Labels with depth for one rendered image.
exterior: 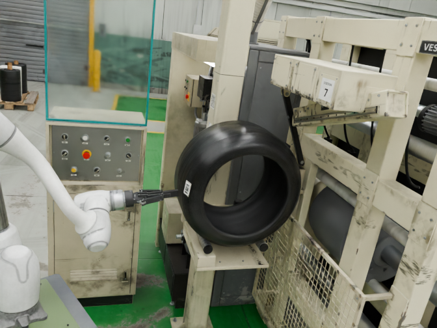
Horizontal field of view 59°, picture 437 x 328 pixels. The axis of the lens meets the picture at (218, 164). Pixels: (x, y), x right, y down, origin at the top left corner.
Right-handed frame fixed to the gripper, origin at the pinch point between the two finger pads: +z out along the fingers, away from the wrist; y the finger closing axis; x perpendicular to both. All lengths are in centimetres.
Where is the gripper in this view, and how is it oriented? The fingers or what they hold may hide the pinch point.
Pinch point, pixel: (170, 193)
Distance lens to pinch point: 175.8
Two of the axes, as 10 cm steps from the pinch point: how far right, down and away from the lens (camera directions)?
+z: 9.7, -1.0, 2.4
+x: 0.1, 9.3, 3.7
